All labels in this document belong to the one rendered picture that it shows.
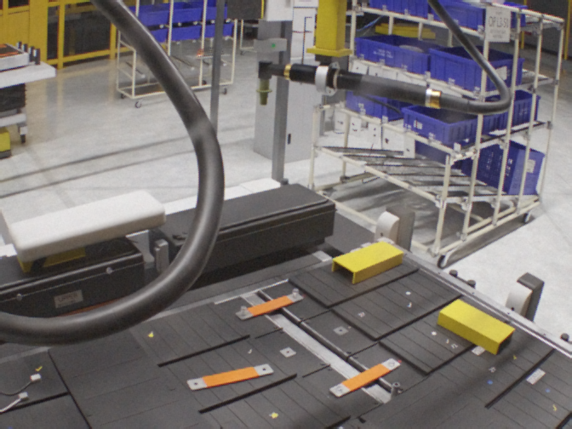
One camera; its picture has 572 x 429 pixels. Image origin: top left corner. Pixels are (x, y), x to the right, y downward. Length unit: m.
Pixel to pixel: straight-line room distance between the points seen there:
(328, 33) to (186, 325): 0.68
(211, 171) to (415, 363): 0.60
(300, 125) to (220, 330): 3.92
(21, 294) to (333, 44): 0.85
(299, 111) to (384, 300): 3.74
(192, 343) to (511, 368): 0.61
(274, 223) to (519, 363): 0.64
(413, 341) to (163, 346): 0.47
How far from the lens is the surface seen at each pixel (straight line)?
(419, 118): 3.54
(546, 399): 1.09
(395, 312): 1.24
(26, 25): 10.49
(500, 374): 1.12
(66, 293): 1.18
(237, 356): 1.08
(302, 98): 4.91
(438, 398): 1.02
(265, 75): 1.41
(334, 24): 1.31
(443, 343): 1.17
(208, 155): 0.66
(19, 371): 1.08
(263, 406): 0.98
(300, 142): 5.02
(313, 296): 1.27
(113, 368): 1.05
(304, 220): 1.41
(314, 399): 1.00
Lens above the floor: 1.67
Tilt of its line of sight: 25 degrees down
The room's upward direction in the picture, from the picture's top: 4 degrees clockwise
